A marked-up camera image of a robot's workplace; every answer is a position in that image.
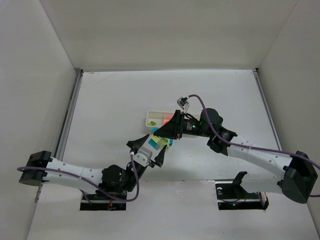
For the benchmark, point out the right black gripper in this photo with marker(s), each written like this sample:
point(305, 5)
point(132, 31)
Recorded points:
point(178, 128)

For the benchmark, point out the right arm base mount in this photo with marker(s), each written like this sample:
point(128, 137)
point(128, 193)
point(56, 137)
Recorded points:
point(232, 196)

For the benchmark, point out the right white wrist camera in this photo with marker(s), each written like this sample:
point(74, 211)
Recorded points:
point(183, 103)

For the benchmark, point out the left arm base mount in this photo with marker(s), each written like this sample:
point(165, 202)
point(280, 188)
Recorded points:
point(100, 202)

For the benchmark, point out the teal green lego stack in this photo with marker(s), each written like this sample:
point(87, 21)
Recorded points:
point(168, 142)

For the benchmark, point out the aluminium rail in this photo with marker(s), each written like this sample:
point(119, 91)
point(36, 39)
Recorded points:
point(267, 109)
point(65, 129)

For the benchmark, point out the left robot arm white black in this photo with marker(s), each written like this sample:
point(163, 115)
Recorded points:
point(42, 168)

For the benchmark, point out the left aluminium rail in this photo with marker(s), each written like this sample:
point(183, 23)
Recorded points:
point(65, 129)

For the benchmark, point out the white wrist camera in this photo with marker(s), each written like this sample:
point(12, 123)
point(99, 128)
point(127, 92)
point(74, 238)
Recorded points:
point(143, 156)
point(183, 103)

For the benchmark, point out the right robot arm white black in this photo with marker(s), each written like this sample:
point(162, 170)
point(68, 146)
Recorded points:
point(289, 174)

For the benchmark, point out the right aluminium rail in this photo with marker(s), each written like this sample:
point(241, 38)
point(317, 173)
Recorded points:
point(267, 109)

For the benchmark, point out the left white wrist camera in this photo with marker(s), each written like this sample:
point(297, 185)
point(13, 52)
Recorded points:
point(143, 156)

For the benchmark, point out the green teal lego cluster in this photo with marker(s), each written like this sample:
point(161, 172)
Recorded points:
point(157, 142)

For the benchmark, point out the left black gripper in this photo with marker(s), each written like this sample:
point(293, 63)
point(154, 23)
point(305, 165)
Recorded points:
point(152, 163)

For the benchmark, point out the light green lego brick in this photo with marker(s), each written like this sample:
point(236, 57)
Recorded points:
point(152, 123)

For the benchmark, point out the white three-compartment tray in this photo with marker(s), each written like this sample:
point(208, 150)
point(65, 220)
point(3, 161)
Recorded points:
point(156, 116)

